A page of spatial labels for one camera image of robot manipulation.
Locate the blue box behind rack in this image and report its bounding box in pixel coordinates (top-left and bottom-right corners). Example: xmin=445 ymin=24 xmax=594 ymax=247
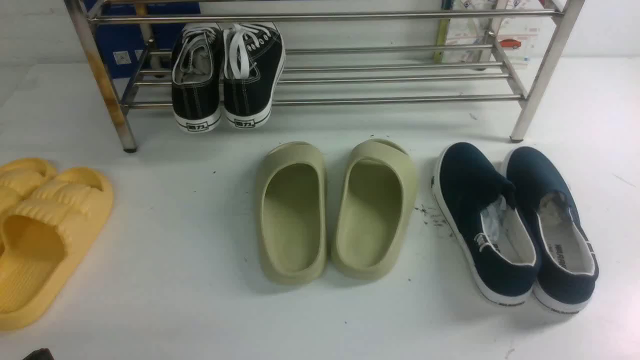
xmin=96 ymin=2 xmax=201 ymax=79

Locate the black canvas sneaker right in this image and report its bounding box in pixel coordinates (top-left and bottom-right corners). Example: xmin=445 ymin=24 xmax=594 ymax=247
xmin=222 ymin=22 xmax=286 ymax=130

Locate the yellow ridged slipper near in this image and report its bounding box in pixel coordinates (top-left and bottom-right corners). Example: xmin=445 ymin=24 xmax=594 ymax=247
xmin=0 ymin=167 xmax=115 ymax=331

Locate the yellow ridged slipper far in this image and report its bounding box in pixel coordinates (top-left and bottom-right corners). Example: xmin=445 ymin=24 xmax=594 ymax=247
xmin=0 ymin=157 xmax=58 ymax=215

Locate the white printed poster board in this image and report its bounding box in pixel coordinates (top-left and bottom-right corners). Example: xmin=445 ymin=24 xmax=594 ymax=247
xmin=436 ymin=0 xmax=546 ymax=68

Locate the navy slip-on shoe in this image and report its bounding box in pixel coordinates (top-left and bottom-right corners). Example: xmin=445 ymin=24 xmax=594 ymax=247
xmin=502 ymin=146 xmax=599 ymax=315
xmin=430 ymin=142 xmax=540 ymax=307

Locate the olive green slipper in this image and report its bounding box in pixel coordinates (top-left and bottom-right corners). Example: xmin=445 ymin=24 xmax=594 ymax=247
xmin=254 ymin=141 xmax=328 ymax=286
xmin=331 ymin=138 xmax=419 ymax=281

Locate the black object bottom corner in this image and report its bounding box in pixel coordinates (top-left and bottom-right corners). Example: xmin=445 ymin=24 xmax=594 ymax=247
xmin=23 ymin=348 xmax=55 ymax=360

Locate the yellow ridged slipper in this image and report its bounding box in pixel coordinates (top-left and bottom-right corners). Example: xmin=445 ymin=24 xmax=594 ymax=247
xmin=0 ymin=157 xmax=58 ymax=215
xmin=0 ymin=167 xmax=115 ymax=331

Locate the olive green slipper left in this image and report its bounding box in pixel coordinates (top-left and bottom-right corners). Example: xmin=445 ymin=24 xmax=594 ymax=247
xmin=254 ymin=141 xmax=328 ymax=286

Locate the stainless steel shoe rack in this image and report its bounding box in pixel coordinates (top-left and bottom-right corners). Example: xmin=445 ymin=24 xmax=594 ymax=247
xmin=64 ymin=0 xmax=585 ymax=154

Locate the black canvas sneaker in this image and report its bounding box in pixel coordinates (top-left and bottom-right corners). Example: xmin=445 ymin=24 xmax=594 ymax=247
xmin=222 ymin=22 xmax=286 ymax=130
xmin=170 ymin=23 xmax=225 ymax=133

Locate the olive green slipper right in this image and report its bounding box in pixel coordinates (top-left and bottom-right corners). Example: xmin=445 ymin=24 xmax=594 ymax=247
xmin=331 ymin=138 xmax=419 ymax=281

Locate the black canvas sneaker left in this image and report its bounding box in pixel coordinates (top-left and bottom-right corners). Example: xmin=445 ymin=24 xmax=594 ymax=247
xmin=170 ymin=23 xmax=225 ymax=133

